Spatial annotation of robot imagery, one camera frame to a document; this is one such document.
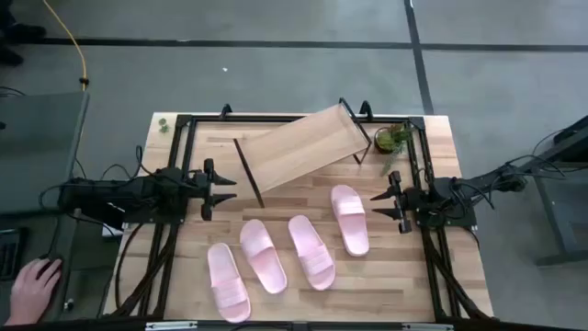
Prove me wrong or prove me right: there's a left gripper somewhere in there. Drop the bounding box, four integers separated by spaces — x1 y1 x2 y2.
183 158 239 222

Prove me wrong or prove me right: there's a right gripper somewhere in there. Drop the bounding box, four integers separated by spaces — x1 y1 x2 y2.
369 170 422 234

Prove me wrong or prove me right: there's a pink rubber slide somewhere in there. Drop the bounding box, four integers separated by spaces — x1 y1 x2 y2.
288 214 336 291
239 218 288 295
330 184 370 257
207 242 252 324

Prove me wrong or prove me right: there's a wooden shelf black frame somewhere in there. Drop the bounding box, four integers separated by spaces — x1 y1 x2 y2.
232 97 373 209

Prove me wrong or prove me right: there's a green potted plant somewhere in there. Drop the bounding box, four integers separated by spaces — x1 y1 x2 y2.
373 121 414 178

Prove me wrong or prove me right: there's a dark metal stand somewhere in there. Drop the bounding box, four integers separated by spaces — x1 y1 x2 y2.
532 114 588 268

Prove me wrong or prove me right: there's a grey side desk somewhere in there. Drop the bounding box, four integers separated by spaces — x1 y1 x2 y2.
0 90 123 323

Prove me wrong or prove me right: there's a person's hand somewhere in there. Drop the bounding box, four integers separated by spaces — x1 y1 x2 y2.
4 257 63 326

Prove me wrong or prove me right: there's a black keyboard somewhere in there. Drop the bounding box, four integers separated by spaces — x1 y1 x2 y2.
0 227 27 281

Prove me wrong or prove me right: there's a person's shoe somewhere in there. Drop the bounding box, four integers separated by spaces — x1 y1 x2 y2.
0 22 47 45
0 45 24 65

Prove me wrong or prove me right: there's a black aluminium table frame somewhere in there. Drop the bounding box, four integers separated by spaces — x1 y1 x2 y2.
103 103 495 323

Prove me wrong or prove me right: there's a silver metal bracket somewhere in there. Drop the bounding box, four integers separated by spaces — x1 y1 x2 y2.
401 323 455 331
145 321 198 331

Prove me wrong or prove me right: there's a yellow cable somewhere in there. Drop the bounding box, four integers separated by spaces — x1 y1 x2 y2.
41 0 89 91

